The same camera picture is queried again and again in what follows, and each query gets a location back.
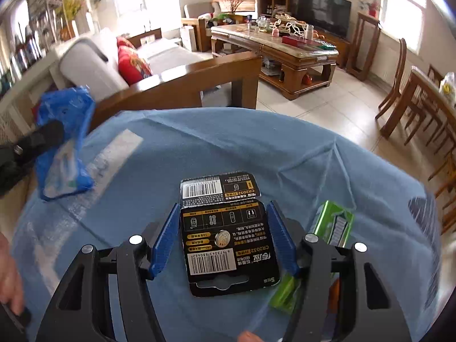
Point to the wooden dining table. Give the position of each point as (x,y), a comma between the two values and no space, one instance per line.
(424,92)

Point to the yellow flowers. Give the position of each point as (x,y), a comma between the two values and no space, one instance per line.
(71,9)

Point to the green gum packet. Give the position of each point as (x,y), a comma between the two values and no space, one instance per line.
(335,221)

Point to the wooden television stand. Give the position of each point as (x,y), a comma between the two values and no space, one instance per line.
(336,50)

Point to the wooden armchair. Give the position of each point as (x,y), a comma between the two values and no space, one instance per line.
(199,25)

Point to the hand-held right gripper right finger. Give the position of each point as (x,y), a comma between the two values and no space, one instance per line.
(283,238)

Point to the person's right hand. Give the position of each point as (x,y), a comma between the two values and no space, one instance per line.
(251,337)

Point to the red wall ornament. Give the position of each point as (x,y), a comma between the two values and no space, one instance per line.
(373,8)

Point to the tall wooden side stand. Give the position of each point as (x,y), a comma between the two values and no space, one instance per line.
(361,46)

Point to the red flat box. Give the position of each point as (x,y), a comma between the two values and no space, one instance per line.
(294,41)

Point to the small red cushion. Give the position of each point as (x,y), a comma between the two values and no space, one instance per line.
(125,42)

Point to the person's left forearm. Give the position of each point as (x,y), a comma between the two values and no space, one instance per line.
(9,270)

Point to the large red printed cushion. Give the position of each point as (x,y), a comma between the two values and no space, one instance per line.
(133,66)

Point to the black television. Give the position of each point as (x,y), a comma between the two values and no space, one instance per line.
(324,12)

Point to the black battery card pack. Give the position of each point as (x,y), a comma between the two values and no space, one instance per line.
(228,228)

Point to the clear plastic bag with yellow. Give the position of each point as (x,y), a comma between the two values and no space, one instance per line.
(449,89)

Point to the blue plastic bag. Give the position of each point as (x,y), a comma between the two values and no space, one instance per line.
(71,114)

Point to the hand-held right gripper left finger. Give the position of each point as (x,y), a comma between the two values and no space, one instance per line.
(165,242)

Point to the wooden coffee table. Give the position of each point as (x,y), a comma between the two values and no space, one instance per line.
(295,64)

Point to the wooden sofa with white cushions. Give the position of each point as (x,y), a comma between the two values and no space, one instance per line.
(192,78)

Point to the blue tablecloth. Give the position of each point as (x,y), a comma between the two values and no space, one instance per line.
(213,149)

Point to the dried branches in vase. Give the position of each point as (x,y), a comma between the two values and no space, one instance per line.
(236,5)

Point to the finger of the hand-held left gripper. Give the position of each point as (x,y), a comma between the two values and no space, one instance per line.
(50,135)

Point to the metal rack with bottles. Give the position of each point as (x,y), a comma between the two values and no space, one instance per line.
(35,39)

